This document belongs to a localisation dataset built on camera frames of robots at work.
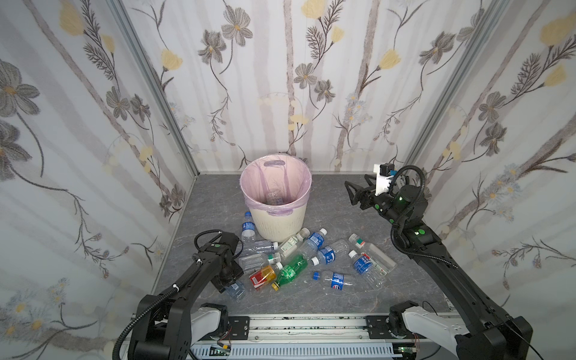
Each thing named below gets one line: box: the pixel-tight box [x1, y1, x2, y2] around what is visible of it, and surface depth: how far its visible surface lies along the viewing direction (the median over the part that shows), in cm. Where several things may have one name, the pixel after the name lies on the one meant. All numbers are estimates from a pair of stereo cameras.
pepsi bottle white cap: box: [348, 249, 388, 290], surface depth 84 cm
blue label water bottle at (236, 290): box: [224, 279, 246, 303], surface depth 79 cm
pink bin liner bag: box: [240, 153, 313, 216], surface depth 90 cm
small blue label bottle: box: [316, 239, 351, 265], surface depth 88 cm
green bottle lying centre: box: [271, 254, 309, 292], surface depth 84 cm
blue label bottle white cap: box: [299, 228, 328, 259], surface depth 92 cm
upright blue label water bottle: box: [240, 211, 256, 244], surface depth 95 cm
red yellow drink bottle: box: [249, 264, 276, 290], surface depth 82 cm
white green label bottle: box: [278, 227, 311, 261], surface depth 90 cm
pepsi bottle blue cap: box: [312, 271, 354, 291], surface depth 82 cm
